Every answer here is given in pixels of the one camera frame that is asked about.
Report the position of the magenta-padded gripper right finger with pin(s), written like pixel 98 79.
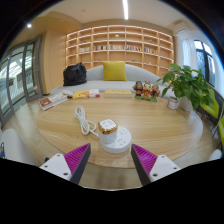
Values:
pixel 163 166

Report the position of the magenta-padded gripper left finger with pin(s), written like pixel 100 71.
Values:
pixel 58 165

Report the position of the round white power strip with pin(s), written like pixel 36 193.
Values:
pixel 122 142

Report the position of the small white jar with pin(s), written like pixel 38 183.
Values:
pixel 173 103

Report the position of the red and white book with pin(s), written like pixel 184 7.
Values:
pixel 52 101

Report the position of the yellow book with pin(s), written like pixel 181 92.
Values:
pixel 83 94

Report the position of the colourful figurine set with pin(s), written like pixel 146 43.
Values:
pixel 146 90

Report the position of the tan flat book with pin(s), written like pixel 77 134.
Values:
pixel 118 93

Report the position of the green potted plant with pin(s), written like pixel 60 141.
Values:
pixel 186 83

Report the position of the light grey curved sofa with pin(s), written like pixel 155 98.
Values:
pixel 96 85

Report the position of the black bag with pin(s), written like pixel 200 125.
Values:
pixel 75 75

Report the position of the grey framed glass door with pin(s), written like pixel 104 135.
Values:
pixel 30 70

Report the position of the yellow cushion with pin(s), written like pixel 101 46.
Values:
pixel 114 71

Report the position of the dark framed window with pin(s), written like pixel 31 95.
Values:
pixel 205 63

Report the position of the round ceiling spotlight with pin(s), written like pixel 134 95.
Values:
pixel 29 25

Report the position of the linear ceiling light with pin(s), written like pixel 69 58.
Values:
pixel 125 9

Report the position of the wooden wall shelf unit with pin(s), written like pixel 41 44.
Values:
pixel 116 50

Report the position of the white wall air conditioner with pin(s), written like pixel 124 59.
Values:
pixel 182 27

